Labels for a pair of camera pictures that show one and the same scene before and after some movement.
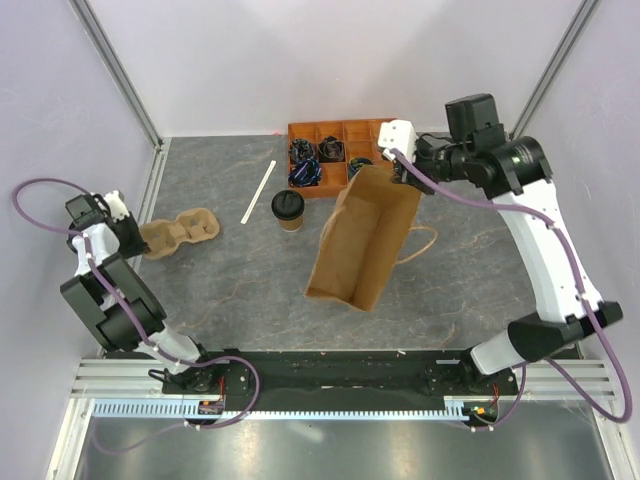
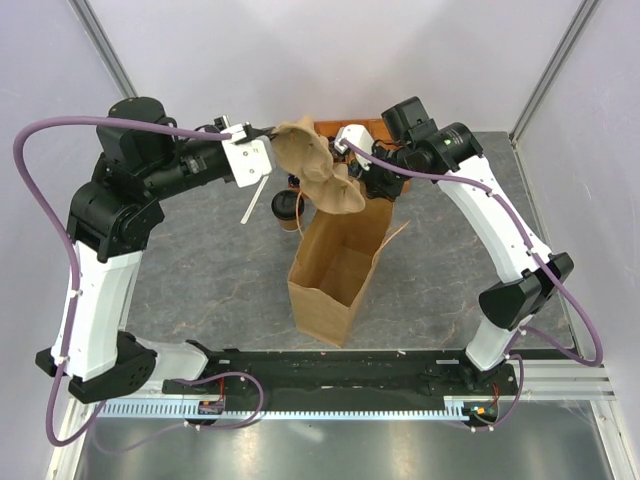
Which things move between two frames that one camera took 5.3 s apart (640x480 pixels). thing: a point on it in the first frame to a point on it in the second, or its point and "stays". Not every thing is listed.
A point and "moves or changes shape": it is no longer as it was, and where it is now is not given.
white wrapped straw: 258,192 stays
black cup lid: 287,205 stays
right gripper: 402,175 to 375,188
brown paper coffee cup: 292,225 stays
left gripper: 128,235 to 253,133
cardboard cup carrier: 159,238 to 301,149
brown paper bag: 362,239 moves or changes shape
